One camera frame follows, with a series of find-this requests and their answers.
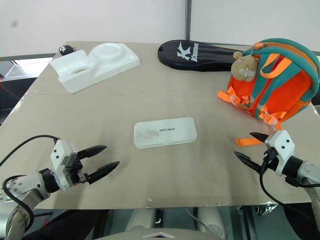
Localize white rounded robot leg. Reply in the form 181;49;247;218
196;206;227;240

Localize black Kason racket bag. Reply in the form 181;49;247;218
157;39;254;74

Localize small black paw-print pouch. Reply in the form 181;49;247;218
58;44;76;57

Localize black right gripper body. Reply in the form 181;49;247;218
260;147;279;171

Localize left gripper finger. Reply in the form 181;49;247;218
77;144;108;159
87;161;121;186

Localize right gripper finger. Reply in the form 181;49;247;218
249;131;269;146
233;150;263;174

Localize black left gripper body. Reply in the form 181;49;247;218
64;159;90;187

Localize grey robot torso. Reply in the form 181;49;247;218
92;226;226;240

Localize grey metal pole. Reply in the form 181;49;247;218
183;0;189;42

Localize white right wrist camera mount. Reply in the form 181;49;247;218
264;129;296;177

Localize brown plush bear charm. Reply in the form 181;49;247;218
230;51;259;81

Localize translucent white plastic case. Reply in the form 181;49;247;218
133;116;199;150

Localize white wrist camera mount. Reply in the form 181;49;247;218
264;129;296;177
49;139;80;189

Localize white foam packaging block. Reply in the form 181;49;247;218
49;42;141;94

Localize orange and teal backpack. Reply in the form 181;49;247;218
216;37;320;147

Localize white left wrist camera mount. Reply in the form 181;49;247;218
49;139;80;189

